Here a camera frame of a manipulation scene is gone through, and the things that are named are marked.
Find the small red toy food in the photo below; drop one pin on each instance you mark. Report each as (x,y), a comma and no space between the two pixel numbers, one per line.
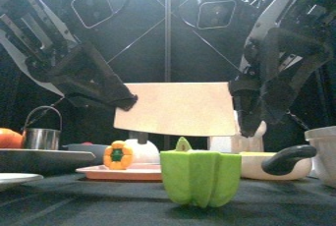
(87,143)

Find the short dark stub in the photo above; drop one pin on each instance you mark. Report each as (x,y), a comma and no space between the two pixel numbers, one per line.
(139,138)

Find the blue grey bowl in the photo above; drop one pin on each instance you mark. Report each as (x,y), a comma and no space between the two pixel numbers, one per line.
(94,153)

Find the small yellow orange toy pepper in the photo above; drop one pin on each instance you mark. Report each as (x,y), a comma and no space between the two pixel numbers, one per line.
(118,156)

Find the small metal bucket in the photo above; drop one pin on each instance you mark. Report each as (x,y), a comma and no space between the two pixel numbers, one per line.
(42,140)

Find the white rounded toy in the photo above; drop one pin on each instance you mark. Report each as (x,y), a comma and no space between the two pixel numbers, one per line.
(147,153)

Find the white toy frying pan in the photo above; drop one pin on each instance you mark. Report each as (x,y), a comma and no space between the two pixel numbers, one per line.
(254,166)

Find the green toy pepper pointed piece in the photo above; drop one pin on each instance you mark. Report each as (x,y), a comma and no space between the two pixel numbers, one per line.
(183,144)

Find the white plastic cup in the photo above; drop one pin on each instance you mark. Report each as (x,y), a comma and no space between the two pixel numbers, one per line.
(326,158)

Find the grey flat tray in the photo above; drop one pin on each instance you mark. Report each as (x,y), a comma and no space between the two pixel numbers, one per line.
(39,159)

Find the pink plastic tray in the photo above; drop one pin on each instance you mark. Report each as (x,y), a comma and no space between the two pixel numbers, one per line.
(131,172)

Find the orange toy fruit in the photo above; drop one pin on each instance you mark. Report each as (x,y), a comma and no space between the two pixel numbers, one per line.
(8,138)

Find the green toy pepper lobed half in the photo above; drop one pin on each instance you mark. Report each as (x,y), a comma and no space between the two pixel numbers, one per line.
(199,177)

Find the white plate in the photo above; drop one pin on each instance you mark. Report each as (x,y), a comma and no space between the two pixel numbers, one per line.
(15,179)

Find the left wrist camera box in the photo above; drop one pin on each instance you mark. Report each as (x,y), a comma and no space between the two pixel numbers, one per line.
(92,7)

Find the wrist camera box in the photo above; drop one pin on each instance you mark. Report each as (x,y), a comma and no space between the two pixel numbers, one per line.
(216,13)
(92,7)

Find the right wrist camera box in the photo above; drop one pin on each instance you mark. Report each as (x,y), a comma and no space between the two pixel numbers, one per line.
(216,13)

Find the metal frame pole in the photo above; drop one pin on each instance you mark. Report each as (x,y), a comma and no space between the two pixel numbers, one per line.
(167,23)

